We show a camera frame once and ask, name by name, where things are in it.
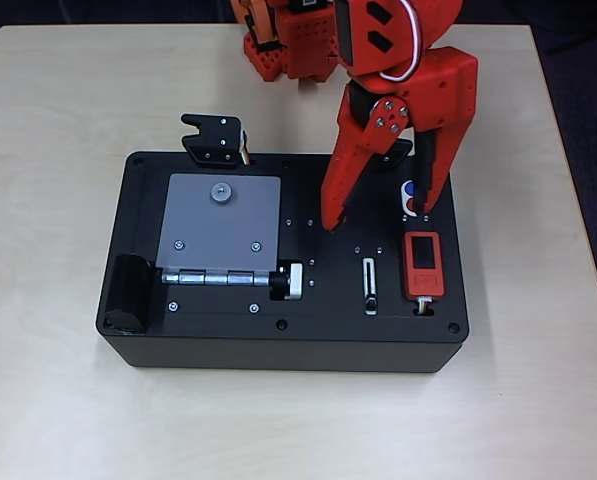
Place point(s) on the black rounded post block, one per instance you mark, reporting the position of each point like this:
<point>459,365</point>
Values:
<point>128,295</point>

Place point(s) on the red display module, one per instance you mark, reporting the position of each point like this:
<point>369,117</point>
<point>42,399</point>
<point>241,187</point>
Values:
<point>425,285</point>

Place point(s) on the silver metal hinge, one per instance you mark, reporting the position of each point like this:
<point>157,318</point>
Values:
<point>213,277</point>

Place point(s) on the blue round button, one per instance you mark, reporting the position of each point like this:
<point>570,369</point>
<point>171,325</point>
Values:
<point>409,189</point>

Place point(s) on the black task board box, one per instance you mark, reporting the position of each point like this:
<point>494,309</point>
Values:
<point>318,345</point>

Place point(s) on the grey round door knob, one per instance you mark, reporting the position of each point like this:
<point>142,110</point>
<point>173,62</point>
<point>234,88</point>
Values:
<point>221,192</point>

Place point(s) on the white latch block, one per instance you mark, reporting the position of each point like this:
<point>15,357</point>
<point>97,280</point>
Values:
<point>294,282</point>

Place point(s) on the white yellow connector plug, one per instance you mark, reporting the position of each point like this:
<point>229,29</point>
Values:
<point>425,302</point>

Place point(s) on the red round button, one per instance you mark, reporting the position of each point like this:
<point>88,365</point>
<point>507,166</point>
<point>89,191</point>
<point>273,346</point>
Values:
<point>410,204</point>

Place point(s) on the grey hinged door plate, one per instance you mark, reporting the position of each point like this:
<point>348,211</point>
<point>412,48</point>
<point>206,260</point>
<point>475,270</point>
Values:
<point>228,230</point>

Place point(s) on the blue and red buttons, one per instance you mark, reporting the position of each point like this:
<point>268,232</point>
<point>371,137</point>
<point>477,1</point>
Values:
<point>402,197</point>

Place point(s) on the black round plug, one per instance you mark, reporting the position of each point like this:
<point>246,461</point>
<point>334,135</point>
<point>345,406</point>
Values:
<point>278,285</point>

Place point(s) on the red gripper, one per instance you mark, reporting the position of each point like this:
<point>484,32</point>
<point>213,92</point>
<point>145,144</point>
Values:
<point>440,95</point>

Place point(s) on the red robot arm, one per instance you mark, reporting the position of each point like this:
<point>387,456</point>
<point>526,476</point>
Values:
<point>298,45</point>

